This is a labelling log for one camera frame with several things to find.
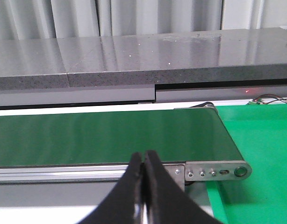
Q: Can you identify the bright green mat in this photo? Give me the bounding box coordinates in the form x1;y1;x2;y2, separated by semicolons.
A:
207;104;287;224

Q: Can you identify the white pleated curtain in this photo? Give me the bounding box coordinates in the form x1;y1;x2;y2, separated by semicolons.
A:
0;0;287;40

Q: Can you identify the grey stone counter slab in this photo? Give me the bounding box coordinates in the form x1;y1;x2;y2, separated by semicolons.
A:
0;27;287;110

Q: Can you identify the aluminium conveyor side rail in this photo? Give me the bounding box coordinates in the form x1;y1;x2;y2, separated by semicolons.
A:
0;161;252;184

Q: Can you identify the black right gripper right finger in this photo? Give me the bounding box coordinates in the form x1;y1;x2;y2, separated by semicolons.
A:
144;150;220;224

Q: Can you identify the red black wire bundle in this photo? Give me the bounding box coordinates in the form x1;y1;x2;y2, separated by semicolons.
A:
247;93;287;105

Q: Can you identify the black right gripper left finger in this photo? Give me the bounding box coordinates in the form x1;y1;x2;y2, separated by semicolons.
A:
79;153;143;224

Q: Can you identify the green conveyor belt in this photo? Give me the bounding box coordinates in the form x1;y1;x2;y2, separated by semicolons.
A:
0;108;242;167

